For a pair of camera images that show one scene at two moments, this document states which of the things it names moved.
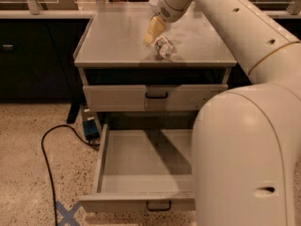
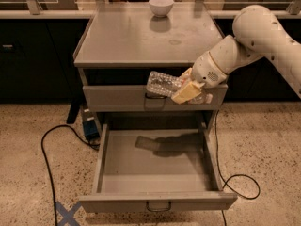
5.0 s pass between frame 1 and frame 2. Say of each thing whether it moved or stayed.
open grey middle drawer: stayed
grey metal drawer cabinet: stayed
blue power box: stayed
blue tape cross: stayed
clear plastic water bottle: moved
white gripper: moved
